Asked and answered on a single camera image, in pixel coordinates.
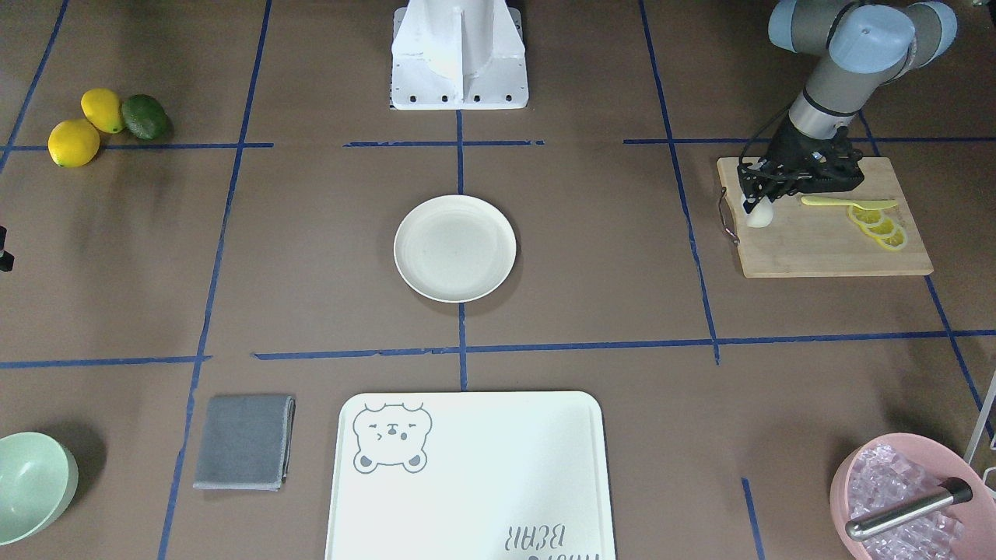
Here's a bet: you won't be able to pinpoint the green avocado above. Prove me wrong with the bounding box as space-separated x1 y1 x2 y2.
121 93 170 141

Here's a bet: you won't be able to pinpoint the steel black tongs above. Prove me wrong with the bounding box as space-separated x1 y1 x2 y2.
844 478 973 542

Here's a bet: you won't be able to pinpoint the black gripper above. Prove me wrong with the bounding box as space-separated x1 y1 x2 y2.
737 117 865 214

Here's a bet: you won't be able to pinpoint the wooden cutting board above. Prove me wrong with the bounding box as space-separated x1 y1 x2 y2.
717 157 935 278

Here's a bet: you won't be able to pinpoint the yellow lemon lower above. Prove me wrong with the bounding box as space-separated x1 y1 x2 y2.
47 118 100 169

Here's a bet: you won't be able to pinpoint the white steamed bun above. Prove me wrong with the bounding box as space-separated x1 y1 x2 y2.
745 198 774 228

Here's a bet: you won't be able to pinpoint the pink bowl with ice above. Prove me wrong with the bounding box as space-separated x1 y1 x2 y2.
829 433 995 559

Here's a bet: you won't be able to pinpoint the mint green bowl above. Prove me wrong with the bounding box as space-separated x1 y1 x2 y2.
1 432 79 546

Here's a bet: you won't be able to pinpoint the beige round plate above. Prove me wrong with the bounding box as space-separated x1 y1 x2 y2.
394 194 518 304

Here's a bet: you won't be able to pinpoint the folded grey cloth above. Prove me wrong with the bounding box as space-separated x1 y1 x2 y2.
192 394 296 492

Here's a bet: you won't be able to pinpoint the white bear print tray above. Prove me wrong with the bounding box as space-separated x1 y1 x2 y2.
324 390 618 559

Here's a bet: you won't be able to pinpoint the yellow lemon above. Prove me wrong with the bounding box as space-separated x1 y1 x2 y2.
47 118 100 169
79 88 125 134

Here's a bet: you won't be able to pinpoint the yellow lemon upper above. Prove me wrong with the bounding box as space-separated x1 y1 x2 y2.
79 88 125 134

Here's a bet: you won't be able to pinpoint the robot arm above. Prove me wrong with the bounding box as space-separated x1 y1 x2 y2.
737 1 959 214

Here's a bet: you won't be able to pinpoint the wire cup rack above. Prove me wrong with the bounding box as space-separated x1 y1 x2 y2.
962 370 995 498

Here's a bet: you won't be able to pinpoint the lemon slices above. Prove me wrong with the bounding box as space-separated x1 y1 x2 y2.
847 206 910 251

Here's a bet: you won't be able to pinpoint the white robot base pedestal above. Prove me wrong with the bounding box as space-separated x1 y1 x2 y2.
389 1 529 110

